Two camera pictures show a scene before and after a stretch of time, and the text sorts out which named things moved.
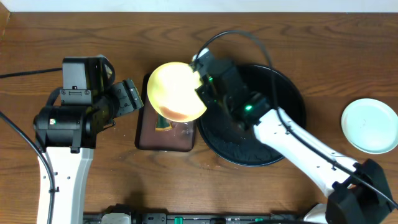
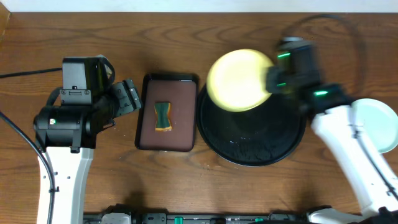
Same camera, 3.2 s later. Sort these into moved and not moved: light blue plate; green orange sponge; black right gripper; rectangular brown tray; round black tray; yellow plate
Moved: black right gripper; yellow plate
Not moved: light blue plate; green orange sponge; rectangular brown tray; round black tray
